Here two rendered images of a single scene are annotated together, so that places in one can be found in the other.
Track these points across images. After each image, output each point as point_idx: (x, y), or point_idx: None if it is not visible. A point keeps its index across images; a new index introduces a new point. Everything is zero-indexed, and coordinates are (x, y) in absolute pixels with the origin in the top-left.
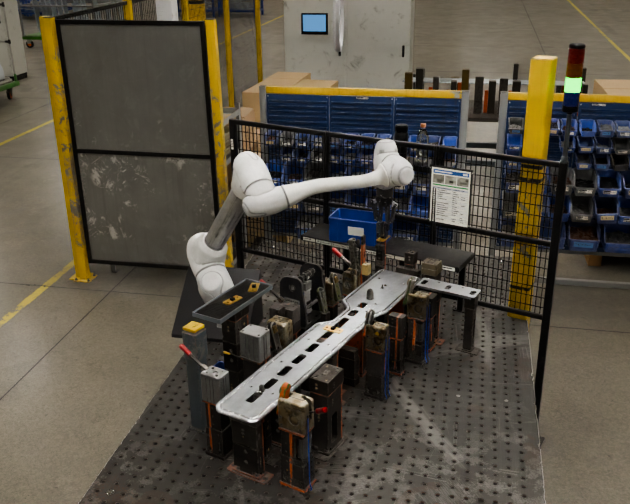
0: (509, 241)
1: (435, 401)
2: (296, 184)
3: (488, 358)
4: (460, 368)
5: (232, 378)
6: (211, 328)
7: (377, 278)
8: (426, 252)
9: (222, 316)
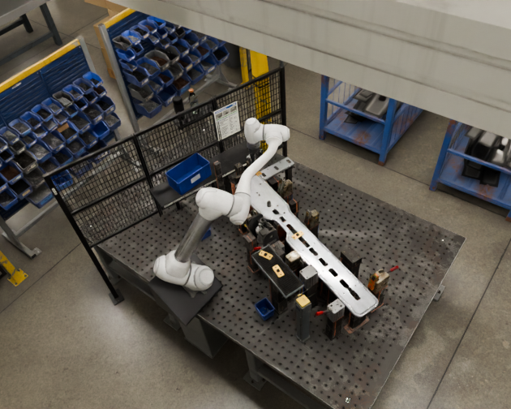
0: (262, 122)
1: (329, 221)
2: (244, 184)
3: (301, 183)
4: (304, 198)
5: (283, 303)
6: (200, 299)
7: None
8: (233, 158)
9: (298, 281)
